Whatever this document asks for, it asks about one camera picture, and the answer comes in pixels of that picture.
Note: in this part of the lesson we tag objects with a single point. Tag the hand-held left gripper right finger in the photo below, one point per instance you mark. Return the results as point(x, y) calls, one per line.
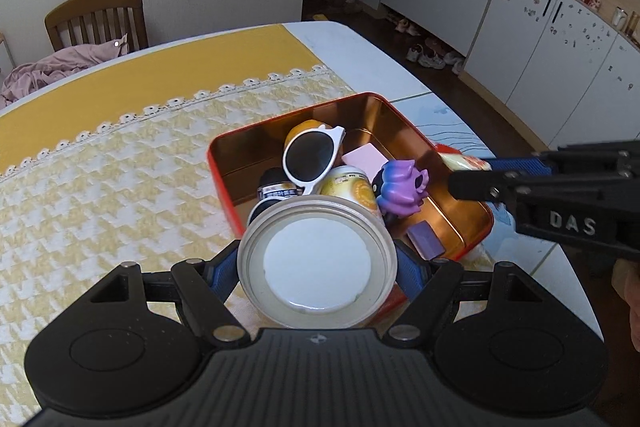
point(412, 274)

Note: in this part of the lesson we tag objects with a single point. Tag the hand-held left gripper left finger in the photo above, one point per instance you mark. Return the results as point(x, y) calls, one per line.
point(223, 274)

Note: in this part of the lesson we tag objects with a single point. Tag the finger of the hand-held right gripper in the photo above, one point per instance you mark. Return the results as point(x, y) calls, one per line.
point(520, 164)
point(480, 186)

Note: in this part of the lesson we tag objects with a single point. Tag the red and yellow snack packet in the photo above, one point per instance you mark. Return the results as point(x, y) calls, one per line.
point(465, 162)

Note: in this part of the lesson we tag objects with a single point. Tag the beige round can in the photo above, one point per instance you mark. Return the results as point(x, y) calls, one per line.
point(315, 262)

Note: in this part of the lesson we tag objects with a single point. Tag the yellow and white drink can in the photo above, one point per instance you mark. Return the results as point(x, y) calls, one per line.
point(350, 189)

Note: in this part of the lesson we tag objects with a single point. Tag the pale pink rectangular block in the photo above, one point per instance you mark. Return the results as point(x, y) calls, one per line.
point(367, 157)

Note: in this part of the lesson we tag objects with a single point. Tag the red metal tin box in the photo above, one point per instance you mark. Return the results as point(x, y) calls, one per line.
point(250, 157)

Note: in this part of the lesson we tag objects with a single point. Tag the person's right hand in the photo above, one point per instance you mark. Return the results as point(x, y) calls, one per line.
point(630, 292)

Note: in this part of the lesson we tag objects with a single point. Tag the purple rectangular block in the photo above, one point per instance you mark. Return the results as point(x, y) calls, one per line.
point(425, 241)

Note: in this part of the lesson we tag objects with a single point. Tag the purple toy figure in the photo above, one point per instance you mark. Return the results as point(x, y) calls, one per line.
point(400, 179)

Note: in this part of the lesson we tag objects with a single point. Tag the small black can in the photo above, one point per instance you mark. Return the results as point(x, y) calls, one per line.
point(272, 184)

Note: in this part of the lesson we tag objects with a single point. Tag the white sneaker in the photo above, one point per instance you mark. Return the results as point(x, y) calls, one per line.
point(434, 61)
point(417, 55)

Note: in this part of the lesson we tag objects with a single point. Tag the yellow houndstooth tablecloth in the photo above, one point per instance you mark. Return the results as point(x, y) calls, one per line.
point(125, 182)

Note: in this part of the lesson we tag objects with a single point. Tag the orange fruit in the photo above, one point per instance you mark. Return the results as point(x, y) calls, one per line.
point(305, 130)

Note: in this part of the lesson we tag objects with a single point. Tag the pink shoe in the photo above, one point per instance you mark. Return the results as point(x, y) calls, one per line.
point(405, 27)

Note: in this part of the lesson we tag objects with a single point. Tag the white cup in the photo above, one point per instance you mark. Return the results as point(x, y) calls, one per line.
point(620, 15)

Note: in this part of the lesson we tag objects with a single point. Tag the pink cloth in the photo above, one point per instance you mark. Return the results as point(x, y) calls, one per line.
point(50, 67)

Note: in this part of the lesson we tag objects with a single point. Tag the wooden chair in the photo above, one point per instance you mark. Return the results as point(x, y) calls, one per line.
point(95, 4)

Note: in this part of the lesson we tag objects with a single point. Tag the white wall cabinet unit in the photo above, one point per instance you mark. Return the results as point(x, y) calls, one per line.
point(510, 47)

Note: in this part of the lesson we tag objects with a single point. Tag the white frame sunglasses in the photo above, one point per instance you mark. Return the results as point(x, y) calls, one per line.
point(310, 157)

